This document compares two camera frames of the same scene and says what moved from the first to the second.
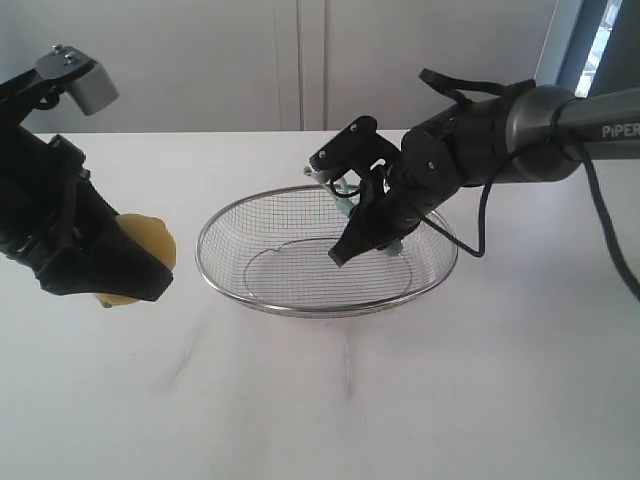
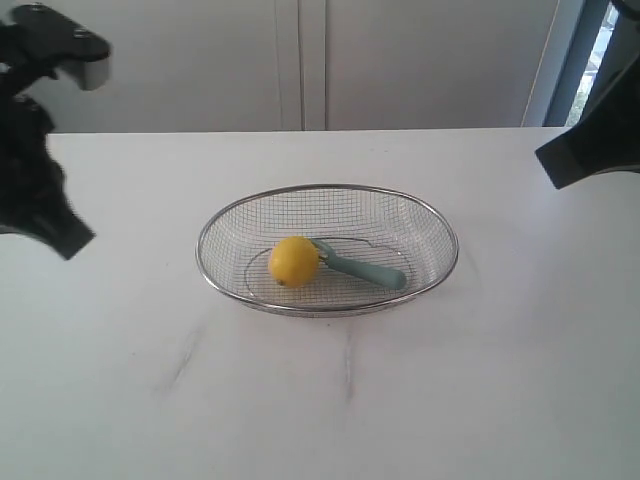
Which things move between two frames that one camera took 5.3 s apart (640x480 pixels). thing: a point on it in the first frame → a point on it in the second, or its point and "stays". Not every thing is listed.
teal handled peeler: x=346 y=199 → x=388 y=278
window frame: x=592 y=47 stays
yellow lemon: x=152 y=236 → x=294 y=261
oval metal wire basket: x=272 y=249 stays
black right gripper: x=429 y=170 → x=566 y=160
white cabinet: x=235 y=66 stays
